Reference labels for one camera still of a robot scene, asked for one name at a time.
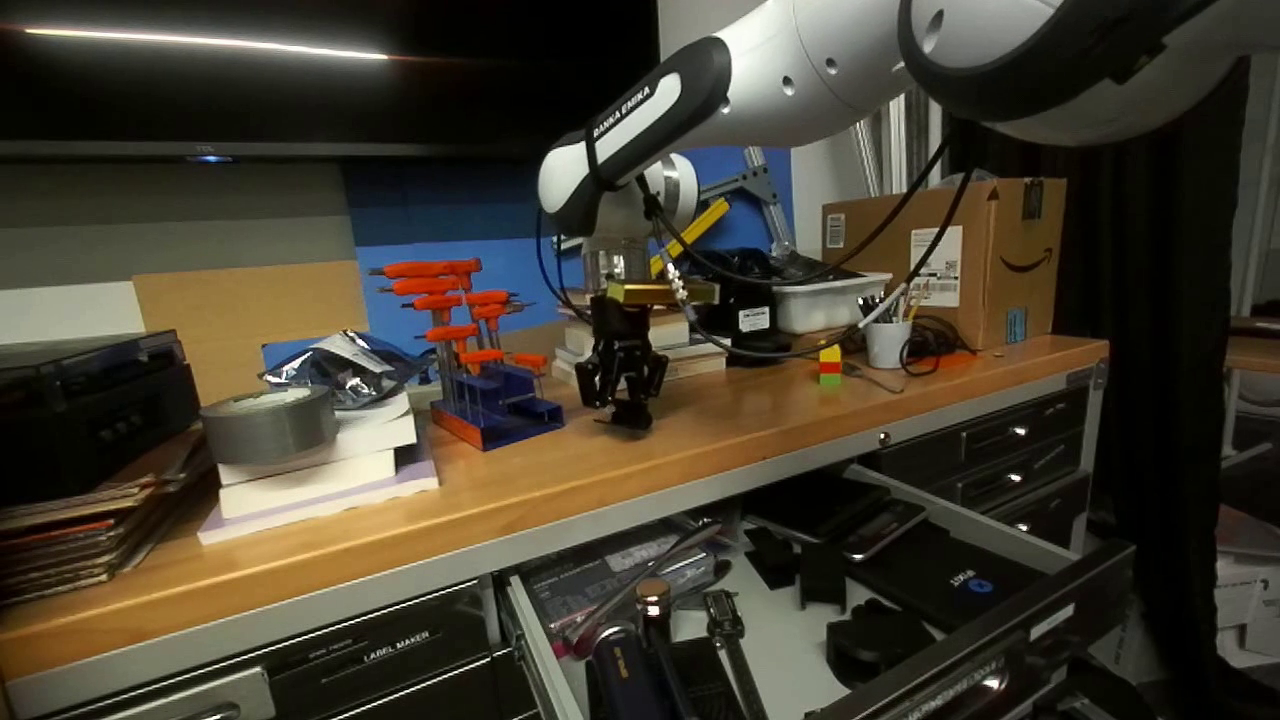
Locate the black plastic bracket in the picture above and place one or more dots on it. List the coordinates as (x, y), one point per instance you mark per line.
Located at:
(769, 559)

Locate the black digital scale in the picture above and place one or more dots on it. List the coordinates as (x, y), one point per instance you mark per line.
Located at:
(883, 525)

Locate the colourful toy blocks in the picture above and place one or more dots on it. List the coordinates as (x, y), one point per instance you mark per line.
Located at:
(829, 359)

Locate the large black monitor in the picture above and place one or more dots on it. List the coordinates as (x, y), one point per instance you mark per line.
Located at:
(334, 93)

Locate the white stacked boxes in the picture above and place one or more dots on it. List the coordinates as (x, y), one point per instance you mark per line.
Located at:
(1253, 601)

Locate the yellow ruler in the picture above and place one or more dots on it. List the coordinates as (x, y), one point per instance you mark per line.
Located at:
(704, 221)

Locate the black device white label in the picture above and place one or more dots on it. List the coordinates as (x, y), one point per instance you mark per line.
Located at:
(745, 302)

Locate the crumpled silver foil bag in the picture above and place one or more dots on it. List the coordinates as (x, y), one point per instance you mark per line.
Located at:
(342, 365)

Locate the small black plastic clip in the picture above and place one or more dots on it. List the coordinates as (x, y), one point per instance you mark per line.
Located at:
(630, 419)

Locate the black curtain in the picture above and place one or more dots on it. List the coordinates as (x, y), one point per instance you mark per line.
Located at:
(1161, 401)

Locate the black labelled drawer front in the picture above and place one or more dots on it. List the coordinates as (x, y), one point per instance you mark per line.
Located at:
(384, 646)
(455, 692)

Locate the grey drawer front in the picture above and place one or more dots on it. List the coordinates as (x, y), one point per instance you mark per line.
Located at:
(201, 696)

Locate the black closed drawer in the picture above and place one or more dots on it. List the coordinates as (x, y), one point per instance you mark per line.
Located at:
(1040, 464)
(1025, 423)
(1053, 513)

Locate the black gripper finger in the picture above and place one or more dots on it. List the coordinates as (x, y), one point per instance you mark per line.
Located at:
(655, 382)
(601, 382)

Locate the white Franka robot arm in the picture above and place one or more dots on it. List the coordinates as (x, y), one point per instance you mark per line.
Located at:
(802, 65)

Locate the black rounded pouch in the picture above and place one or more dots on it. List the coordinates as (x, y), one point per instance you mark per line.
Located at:
(875, 642)

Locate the white plastic bin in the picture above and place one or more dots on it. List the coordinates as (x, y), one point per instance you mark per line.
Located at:
(827, 307)

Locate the brown cardboard sheet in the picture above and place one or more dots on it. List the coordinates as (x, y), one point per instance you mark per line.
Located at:
(240, 321)

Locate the stack of dark folders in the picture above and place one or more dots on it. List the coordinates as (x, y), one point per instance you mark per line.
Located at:
(81, 535)

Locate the thick cream book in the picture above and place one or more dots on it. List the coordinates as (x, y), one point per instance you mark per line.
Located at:
(675, 335)

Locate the gold wrist camera bar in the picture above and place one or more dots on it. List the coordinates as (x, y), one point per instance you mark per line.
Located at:
(640, 292)

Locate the black electronic device stack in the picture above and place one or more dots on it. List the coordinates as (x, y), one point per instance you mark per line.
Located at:
(81, 413)

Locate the grey metal rod tool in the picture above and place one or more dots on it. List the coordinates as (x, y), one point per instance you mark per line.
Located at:
(775, 215)

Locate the wooden side table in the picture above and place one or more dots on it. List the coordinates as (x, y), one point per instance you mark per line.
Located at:
(1253, 354)

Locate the brown cardboard shipping box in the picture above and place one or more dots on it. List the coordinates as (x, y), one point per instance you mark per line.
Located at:
(1015, 253)

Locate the pale lilac board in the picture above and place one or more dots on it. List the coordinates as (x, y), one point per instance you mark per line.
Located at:
(321, 519)

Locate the black flat electronic device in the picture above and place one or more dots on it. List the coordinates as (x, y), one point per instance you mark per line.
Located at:
(934, 576)

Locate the blue tool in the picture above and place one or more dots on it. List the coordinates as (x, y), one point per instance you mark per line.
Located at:
(622, 682)

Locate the blue backing board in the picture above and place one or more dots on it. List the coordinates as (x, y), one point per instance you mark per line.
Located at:
(455, 215)

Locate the blue hex key stand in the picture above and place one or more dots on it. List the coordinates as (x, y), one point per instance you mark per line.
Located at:
(515, 419)

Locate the grey metal tool drawer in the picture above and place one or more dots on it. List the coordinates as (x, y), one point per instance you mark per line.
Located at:
(784, 642)

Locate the aluminium frame post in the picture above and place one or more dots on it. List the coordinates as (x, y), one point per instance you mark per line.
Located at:
(891, 152)

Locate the thin dark cover book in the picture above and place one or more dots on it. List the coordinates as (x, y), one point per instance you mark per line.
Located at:
(693, 296)

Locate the white cup with pens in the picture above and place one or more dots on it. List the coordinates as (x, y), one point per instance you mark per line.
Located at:
(886, 344)

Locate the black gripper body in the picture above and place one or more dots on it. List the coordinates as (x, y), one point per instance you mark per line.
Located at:
(624, 335)

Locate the black flashlight silver head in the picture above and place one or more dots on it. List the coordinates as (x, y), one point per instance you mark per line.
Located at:
(648, 601)

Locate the silver foil pouch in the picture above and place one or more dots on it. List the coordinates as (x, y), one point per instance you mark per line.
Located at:
(675, 562)

